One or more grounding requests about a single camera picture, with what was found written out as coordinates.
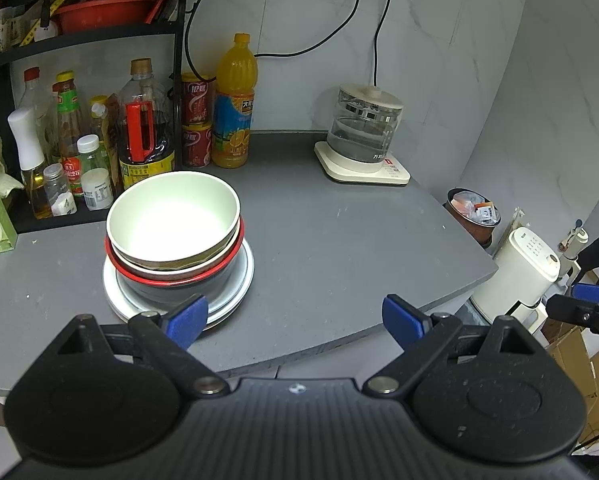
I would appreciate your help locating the brown waste bin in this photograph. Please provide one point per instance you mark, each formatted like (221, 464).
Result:
(472, 220)

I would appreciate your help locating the green cap sauce bottle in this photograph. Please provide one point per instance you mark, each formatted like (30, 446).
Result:
(69, 120)

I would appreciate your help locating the small clear jar silver cap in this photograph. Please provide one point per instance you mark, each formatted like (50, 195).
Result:
(59, 192)

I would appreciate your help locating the white cap green label bottle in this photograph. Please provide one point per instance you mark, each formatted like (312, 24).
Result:
(91, 157)

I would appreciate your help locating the red drink can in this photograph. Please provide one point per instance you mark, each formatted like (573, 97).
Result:
(197, 100)
(196, 146)

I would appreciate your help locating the stack of cardboard boxes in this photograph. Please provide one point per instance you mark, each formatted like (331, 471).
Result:
(584, 375)

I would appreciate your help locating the red cap clear bottle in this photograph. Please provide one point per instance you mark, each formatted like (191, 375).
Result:
(33, 90)

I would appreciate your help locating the black metal rack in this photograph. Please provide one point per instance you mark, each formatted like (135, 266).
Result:
(94, 40)

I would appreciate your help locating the yellow squeeze bottle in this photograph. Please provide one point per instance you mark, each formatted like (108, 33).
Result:
(101, 120)

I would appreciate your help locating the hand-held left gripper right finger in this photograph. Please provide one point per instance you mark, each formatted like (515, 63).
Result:
(404, 317)

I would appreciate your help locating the red plastic basket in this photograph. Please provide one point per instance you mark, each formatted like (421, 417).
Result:
(104, 12)

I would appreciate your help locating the red and black bowl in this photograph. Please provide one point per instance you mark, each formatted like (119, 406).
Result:
(154, 294)

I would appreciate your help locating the white spray cap oil bottle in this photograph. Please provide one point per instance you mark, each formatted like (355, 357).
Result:
(26, 145)

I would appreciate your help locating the cream bowl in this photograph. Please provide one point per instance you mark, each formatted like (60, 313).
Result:
(189, 273)
(174, 220)

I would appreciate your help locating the small white jar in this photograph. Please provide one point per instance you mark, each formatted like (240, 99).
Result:
(98, 190)

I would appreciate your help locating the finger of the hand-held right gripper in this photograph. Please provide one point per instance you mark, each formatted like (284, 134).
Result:
(597, 292)
(572, 310)

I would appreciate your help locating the orange juice bottle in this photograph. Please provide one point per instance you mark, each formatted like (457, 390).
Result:
(233, 120)

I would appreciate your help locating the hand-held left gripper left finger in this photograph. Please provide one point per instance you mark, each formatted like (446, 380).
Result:
(187, 320)

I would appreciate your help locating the cream kettle base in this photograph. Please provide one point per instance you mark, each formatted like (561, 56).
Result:
(359, 172)

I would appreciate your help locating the white kitchen appliance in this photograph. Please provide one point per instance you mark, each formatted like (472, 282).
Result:
(519, 275)

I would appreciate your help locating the glass electric kettle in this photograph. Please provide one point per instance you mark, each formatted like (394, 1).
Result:
(364, 125)

